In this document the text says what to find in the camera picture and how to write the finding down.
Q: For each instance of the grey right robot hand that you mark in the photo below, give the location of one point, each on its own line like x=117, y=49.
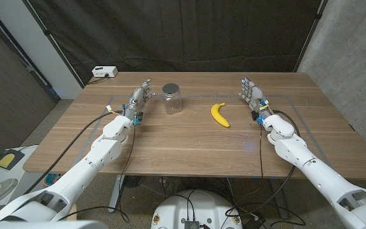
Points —
x=256, y=98

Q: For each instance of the black backdrop stand pole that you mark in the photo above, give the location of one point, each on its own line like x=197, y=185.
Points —
x=54, y=44
x=311, y=33

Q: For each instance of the white table leg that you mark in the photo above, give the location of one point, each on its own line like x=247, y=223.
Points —
x=116, y=194

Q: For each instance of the black backdrop curtain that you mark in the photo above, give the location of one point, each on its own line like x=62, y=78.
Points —
x=170, y=31

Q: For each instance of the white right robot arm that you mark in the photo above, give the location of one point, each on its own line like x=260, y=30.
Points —
x=313, y=171

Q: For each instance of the yellow toy banana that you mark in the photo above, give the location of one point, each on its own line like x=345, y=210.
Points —
x=218, y=116

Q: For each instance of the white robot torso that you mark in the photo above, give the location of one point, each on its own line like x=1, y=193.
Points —
x=199, y=206

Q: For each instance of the white power strip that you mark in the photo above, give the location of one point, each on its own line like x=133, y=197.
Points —
x=104, y=71

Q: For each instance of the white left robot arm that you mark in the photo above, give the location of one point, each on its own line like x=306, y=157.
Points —
x=84, y=165

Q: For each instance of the clear plastic jar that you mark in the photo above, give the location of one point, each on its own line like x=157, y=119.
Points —
x=173, y=105

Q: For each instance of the white round floor platform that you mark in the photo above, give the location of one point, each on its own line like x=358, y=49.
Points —
x=27, y=178

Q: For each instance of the orange blue floor item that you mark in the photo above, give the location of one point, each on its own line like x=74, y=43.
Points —
x=52, y=179

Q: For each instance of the yellow black foot pedal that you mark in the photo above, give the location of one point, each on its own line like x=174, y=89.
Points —
x=8, y=160

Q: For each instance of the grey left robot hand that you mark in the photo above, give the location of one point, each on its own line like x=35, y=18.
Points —
x=135, y=106

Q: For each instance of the black round floor object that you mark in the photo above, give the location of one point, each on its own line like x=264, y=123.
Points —
x=133, y=181

